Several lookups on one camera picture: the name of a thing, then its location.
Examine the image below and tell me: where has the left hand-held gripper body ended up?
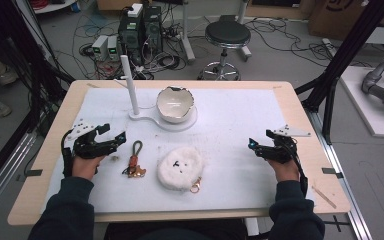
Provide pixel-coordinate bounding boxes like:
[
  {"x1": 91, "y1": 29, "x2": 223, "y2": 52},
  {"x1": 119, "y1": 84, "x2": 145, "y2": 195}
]
[{"x1": 63, "y1": 119, "x2": 115, "y2": 160}]

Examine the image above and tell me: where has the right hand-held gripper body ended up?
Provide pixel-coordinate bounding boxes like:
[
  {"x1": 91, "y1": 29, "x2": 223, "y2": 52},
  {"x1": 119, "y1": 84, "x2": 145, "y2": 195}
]
[{"x1": 256, "y1": 124, "x2": 312, "y2": 165}]

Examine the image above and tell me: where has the person's left hand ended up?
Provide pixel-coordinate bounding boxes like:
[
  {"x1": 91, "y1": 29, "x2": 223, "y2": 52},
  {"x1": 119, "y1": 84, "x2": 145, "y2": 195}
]
[{"x1": 71, "y1": 154, "x2": 106, "y2": 181}]

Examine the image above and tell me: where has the person's right hand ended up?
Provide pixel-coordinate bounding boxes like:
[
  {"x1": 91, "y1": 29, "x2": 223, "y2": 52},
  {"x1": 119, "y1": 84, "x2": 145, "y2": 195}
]
[{"x1": 266, "y1": 159, "x2": 301, "y2": 184}]

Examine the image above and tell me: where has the white table mat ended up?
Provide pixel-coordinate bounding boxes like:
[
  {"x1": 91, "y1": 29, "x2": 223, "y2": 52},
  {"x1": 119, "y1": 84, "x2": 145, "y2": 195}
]
[{"x1": 39, "y1": 86, "x2": 316, "y2": 215}]

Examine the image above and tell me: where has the white stand with pole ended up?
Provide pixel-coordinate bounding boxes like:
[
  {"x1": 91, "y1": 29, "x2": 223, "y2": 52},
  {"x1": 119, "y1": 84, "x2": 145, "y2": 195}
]
[{"x1": 114, "y1": 54, "x2": 199, "y2": 132}]

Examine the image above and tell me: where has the black tape piece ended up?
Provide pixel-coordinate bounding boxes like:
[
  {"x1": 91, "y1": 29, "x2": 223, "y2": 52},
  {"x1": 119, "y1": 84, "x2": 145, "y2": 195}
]
[
  {"x1": 24, "y1": 168, "x2": 44, "y2": 178},
  {"x1": 321, "y1": 167, "x2": 345, "y2": 180}
]

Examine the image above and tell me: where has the thin wooden stick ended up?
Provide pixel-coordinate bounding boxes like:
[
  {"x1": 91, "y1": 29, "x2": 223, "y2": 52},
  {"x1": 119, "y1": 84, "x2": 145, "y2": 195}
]
[{"x1": 311, "y1": 185, "x2": 338, "y2": 210}]

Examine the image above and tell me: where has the white eggshell-shaped bowl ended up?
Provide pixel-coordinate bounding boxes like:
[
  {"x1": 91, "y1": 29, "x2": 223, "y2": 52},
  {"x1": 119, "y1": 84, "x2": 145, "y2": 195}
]
[{"x1": 155, "y1": 85, "x2": 195, "y2": 125}]

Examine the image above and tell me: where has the white fluffy pouch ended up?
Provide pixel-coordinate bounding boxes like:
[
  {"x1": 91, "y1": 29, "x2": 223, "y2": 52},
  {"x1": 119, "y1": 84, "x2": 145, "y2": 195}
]
[{"x1": 156, "y1": 146, "x2": 205, "y2": 195}]

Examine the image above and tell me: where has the grey power supply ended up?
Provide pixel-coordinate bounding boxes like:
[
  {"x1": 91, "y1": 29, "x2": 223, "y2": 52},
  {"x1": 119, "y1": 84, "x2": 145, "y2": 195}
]
[
  {"x1": 106, "y1": 35, "x2": 121, "y2": 62},
  {"x1": 91, "y1": 34, "x2": 110, "y2": 61}
]

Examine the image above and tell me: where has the white platform board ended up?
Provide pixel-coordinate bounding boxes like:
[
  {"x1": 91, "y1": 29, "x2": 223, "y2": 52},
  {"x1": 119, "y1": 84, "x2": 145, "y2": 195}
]
[{"x1": 339, "y1": 65, "x2": 384, "y2": 140}]

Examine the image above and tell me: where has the large black computer tower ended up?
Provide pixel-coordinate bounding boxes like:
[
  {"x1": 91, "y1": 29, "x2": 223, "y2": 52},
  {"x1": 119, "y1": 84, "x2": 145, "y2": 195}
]
[{"x1": 117, "y1": 12, "x2": 145, "y2": 65}]

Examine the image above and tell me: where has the person's lap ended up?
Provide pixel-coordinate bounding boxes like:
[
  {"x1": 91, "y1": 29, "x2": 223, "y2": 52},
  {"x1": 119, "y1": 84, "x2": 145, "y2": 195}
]
[{"x1": 103, "y1": 218, "x2": 248, "y2": 240}]

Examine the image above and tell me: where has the black round stool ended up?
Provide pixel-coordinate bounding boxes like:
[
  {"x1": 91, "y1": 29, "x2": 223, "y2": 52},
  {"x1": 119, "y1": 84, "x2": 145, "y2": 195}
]
[{"x1": 197, "y1": 19, "x2": 252, "y2": 82}]

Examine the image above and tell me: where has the small black computer tower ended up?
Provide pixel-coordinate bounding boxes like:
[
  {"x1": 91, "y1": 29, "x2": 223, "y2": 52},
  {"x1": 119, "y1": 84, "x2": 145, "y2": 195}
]
[{"x1": 142, "y1": 5, "x2": 164, "y2": 52}]

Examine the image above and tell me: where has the grey metal stand leg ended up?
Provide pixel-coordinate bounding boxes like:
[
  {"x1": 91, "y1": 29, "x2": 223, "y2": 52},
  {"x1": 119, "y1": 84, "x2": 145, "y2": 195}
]
[{"x1": 179, "y1": 0, "x2": 197, "y2": 64}]

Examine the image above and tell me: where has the white box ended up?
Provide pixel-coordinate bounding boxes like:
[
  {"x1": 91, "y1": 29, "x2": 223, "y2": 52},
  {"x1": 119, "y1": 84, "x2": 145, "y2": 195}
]
[{"x1": 126, "y1": 2, "x2": 145, "y2": 19}]

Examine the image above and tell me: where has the cardboard box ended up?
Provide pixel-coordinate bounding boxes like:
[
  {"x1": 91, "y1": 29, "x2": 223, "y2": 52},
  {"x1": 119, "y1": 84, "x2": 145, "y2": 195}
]
[{"x1": 307, "y1": 0, "x2": 370, "y2": 38}]

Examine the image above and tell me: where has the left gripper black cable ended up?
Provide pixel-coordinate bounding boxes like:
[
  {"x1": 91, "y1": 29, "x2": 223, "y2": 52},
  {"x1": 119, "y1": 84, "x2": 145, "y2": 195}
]
[{"x1": 60, "y1": 129, "x2": 75, "y2": 178}]

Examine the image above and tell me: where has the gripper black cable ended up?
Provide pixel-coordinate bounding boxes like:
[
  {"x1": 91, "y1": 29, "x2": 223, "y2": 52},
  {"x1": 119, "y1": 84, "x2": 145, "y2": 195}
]
[
  {"x1": 60, "y1": 129, "x2": 75, "y2": 178},
  {"x1": 289, "y1": 142, "x2": 310, "y2": 198}
]

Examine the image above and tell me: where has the brown strap keychain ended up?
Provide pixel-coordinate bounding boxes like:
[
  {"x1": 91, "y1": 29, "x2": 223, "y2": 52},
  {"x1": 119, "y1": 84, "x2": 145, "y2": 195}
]
[{"x1": 121, "y1": 139, "x2": 148, "y2": 179}]

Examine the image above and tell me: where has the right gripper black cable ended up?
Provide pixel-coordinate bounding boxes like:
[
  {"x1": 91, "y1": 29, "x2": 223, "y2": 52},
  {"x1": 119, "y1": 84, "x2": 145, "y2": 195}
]
[{"x1": 289, "y1": 142, "x2": 310, "y2": 198}]

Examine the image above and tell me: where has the tangle of floor cables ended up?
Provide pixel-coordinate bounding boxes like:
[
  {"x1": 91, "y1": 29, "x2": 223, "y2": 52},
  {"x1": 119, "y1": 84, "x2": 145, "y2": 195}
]
[{"x1": 54, "y1": 0, "x2": 374, "y2": 81}]

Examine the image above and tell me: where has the black frame with cables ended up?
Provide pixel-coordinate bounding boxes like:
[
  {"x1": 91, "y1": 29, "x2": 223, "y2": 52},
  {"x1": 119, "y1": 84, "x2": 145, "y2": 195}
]
[{"x1": 0, "y1": 0, "x2": 76, "y2": 134}]

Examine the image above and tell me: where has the black metal frame post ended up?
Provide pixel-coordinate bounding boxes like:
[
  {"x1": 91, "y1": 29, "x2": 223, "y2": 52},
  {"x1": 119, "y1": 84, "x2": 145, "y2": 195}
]
[{"x1": 294, "y1": 0, "x2": 384, "y2": 145}]

